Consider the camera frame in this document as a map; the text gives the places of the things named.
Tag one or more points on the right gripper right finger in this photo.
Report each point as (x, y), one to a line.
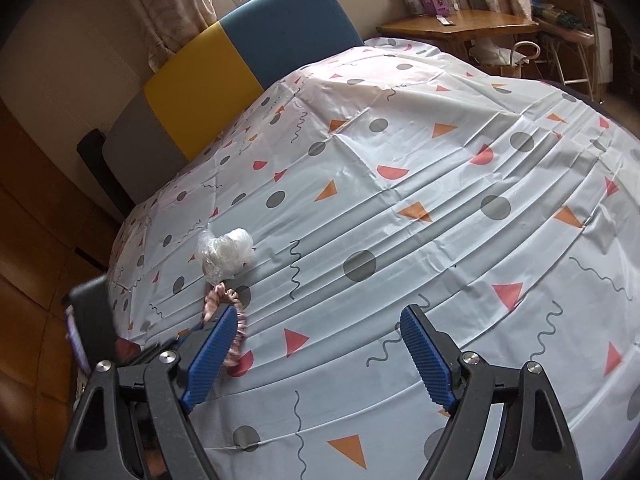
(533, 440)

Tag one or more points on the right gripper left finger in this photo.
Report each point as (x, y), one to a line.
(150, 396)

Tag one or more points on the white ball in plastic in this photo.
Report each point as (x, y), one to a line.
(222, 257)

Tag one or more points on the patterned white bed sheet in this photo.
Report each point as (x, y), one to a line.
(388, 175)

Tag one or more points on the wooden wardrobe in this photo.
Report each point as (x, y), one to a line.
(52, 239)

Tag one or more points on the grey yellow blue headboard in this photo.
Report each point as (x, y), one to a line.
(202, 89)

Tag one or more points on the wooden side table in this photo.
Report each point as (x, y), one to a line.
(467, 25)

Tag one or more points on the pink floral curtain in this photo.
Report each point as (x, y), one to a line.
(169, 25)

